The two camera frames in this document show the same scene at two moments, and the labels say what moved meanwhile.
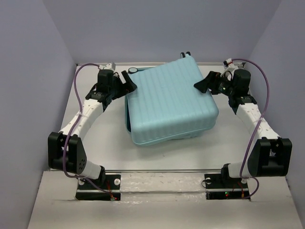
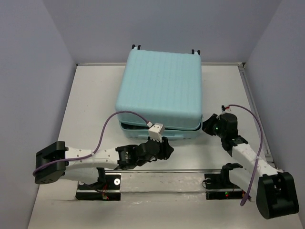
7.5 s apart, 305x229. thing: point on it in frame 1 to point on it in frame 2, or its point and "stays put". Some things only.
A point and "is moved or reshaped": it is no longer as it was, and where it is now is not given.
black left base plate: (107, 188) stays put
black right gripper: (206, 83) to (206, 124)
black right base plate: (218, 188) stays put
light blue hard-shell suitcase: (165, 106) is moved or reshaped
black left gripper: (126, 88) to (165, 149)
